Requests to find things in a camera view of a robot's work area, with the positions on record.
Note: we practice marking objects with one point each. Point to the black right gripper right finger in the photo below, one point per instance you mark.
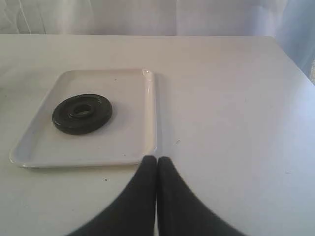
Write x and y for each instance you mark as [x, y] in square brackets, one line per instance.
[180, 212]

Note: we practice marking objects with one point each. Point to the white rectangular plastic tray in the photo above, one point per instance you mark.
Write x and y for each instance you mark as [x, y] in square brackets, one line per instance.
[129, 135]

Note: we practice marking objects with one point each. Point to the black weight plate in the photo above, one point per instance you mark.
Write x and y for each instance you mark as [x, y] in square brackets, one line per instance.
[82, 114]

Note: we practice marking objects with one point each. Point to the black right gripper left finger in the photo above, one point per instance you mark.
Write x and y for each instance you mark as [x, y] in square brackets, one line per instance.
[132, 213]

